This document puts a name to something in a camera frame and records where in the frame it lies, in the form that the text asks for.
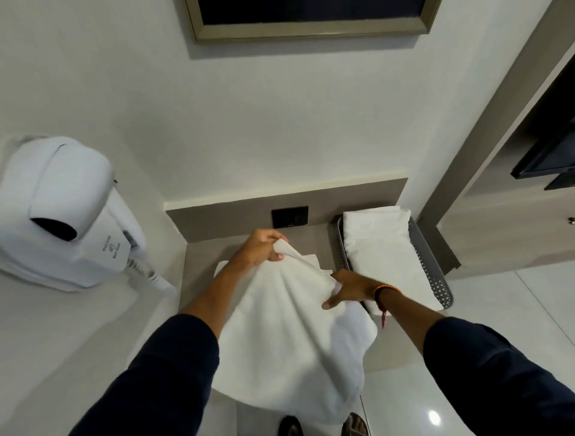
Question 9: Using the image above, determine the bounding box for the grey perforated tray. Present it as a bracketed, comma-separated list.
[336, 215, 454, 311]

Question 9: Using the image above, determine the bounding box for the person's left sandal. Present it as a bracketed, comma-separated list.
[278, 415, 304, 436]

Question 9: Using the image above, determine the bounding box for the person's right sandal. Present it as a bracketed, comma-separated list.
[341, 412, 370, 436]

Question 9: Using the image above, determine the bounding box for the white coiled dryer cord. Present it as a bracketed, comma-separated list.
[125, 257, 177, 293]

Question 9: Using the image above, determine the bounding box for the gold framed mirror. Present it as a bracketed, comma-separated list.
[185, 0, 443, 44]

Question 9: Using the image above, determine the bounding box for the person's left forearm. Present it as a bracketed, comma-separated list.
[69, 257, 253, 436]

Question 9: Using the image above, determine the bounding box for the folded white towel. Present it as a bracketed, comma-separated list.
[343, 206, 444, 316]

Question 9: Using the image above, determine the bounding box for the white towel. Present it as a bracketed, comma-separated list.
[211, 239, 378, 426]
[343, 206, 444, 316]
[214, 254, 333, 279]

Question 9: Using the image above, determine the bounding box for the white wall hair dryer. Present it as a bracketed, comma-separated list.
[0, 136, 149, 293]

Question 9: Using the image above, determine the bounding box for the black wall socket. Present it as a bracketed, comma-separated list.
[271, 206, 310, 229]

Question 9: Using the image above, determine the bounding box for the person's sandal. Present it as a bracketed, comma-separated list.
[341, 412, 370, 436]
[278, 415, 304, 436]

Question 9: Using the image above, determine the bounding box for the flat white towel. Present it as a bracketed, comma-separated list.
[214, 254, 333, 279]

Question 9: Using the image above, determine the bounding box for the person's right hand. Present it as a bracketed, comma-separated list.
[322, 269, 384, 311]

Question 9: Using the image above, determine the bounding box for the black wall television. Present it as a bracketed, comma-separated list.
[511, 128, 575, 191]

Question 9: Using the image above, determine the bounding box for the red orange thread wristband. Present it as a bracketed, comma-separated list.
[374, 284, 403, 330]

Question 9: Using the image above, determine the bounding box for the person's right forearm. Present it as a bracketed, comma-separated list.
[376, 285, 575, 436]

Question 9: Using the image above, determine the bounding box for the person's left hand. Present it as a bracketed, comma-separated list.
[234, 229, 289, 268]

